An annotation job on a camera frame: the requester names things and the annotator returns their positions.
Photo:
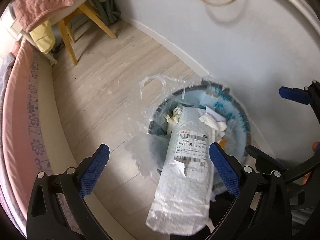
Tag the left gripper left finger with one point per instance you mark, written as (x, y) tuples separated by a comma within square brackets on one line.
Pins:
[(57, 207)]

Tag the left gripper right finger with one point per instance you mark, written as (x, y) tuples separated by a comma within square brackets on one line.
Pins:
[(257, 207)]

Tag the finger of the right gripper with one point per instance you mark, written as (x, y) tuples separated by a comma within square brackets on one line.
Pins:
[(266, 164), (307, 96)]

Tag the white courier mailer bag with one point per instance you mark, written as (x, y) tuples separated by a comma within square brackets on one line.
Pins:
[(182, 198)]

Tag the blue round trash bin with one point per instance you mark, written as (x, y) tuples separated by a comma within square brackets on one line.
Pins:
[(183, 128)]

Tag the crumpled white tissue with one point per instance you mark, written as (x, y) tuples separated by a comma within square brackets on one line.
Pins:
[(218, 127)]

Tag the pink floral bedsheet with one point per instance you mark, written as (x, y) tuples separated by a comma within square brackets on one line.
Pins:
[(32, 137)]

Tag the cream crumpled tissue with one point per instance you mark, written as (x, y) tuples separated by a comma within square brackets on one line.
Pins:
[(173, 118)]

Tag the clear plastic bin liner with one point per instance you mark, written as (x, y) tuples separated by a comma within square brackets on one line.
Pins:
[(157, 96)]

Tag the yellow cloth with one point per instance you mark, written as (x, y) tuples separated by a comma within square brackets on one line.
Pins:
[(43, 37)]

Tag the pink cloth on chair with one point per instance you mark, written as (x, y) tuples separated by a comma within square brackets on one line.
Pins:
[(32, 13)]

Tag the wooden leg chair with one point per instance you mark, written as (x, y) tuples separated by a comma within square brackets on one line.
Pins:
[(72, 17)]

